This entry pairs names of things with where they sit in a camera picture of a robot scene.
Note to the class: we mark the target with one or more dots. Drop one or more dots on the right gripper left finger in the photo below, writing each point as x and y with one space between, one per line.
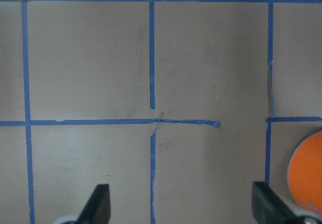
98 207

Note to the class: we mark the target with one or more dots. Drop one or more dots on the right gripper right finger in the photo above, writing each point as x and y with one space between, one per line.
268 207

